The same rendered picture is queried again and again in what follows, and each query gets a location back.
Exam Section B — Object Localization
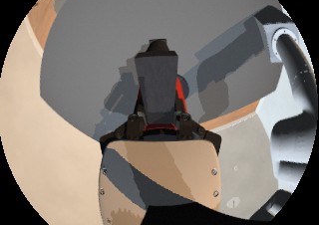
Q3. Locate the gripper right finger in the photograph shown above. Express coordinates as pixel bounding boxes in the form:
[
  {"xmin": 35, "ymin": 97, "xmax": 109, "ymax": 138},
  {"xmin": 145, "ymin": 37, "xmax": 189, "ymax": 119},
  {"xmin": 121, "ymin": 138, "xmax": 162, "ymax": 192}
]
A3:
[{"xmin": 172, "ymin": 90, "xmax": 221, "ymax": 157}]

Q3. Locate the red kettle with black lid and handle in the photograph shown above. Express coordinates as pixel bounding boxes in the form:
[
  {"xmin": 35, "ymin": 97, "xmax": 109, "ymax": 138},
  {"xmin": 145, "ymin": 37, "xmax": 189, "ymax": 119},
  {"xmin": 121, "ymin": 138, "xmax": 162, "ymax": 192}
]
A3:
[{"xmin": 135, "ymin": 39, "xmax": 184, "ymax": 140}]

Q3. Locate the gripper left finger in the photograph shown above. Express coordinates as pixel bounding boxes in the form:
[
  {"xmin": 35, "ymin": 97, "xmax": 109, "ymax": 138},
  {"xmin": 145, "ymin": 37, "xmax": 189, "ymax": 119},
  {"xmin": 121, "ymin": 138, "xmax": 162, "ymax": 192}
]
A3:
[{"xmin": 100, "ymin": 94, "xmax": 148, "ymax": 155}]

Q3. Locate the black round disk with center stud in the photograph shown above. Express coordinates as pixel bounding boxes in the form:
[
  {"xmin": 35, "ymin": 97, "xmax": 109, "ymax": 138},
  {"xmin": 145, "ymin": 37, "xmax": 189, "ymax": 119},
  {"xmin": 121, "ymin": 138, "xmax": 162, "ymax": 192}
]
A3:
[{"xmin": 177, "ymin": 74, "xmax": 189, "ymax": 100}]

